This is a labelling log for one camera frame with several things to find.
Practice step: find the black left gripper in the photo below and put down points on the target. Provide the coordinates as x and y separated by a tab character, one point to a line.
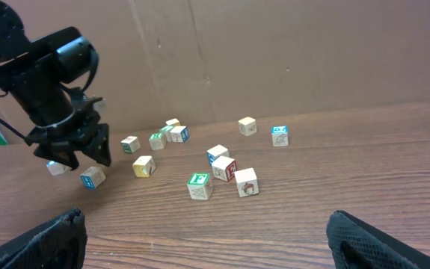
79	131

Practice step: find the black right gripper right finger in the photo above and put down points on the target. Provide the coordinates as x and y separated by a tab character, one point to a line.
357	245

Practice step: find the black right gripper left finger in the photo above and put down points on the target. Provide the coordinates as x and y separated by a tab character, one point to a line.
58	243

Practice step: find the wooden block red U side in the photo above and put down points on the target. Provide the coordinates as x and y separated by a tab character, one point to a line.
93	177

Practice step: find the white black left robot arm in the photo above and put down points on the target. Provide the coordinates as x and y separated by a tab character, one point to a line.
48	77

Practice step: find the blue I wooden block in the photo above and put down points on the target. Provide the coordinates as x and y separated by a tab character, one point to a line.
56	168

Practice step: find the wooden block green B side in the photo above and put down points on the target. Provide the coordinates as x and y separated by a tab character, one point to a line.
130	144

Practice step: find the wooden block yellow side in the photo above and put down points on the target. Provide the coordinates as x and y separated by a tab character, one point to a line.
144	166

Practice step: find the green R wooden block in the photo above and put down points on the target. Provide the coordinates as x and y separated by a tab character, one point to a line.
157	141

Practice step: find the green L wooden block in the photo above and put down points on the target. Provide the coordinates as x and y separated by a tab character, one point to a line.
166	131

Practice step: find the plain wooden block top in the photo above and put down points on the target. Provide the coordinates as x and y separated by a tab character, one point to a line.
173	122

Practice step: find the wooden block blue side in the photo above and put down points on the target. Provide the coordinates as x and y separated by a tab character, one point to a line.
179	134

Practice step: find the wooden block acorn drawing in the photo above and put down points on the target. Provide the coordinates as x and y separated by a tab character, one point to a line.
246	182

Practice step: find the green F wooden block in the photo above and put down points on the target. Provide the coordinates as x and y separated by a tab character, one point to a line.
200	186

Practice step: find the blue P wooden block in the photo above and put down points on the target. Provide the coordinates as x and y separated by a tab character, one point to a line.
279	135

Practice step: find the wooden block blue edge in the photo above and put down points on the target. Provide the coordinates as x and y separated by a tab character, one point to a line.
215	152

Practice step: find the yellow top wooden block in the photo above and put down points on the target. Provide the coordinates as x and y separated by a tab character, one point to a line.
247	126

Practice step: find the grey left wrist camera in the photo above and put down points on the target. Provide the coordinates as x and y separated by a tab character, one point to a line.
100	106

